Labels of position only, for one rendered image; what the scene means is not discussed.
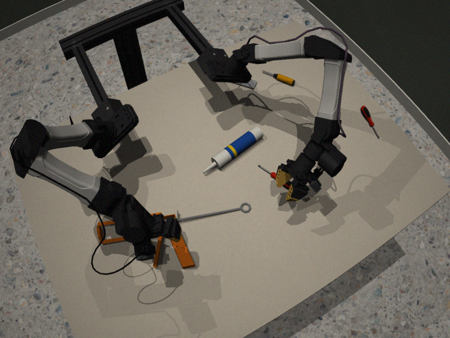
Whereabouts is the orange-handled screwdriver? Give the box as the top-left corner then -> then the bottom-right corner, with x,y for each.
262,70 -> 295,85

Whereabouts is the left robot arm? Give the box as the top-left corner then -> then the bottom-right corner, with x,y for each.
206,35 -> 352,192

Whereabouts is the red and black screwdriver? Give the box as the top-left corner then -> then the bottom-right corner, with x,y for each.
258,165 -> 291,189
361,106 -> 379,138

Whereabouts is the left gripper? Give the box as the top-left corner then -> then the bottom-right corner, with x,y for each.
276,152 -> 316,202

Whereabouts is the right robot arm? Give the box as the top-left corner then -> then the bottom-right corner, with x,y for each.
11,105 -> 156,261

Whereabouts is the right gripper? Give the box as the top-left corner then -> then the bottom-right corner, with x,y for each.
143,208 -> 182,242

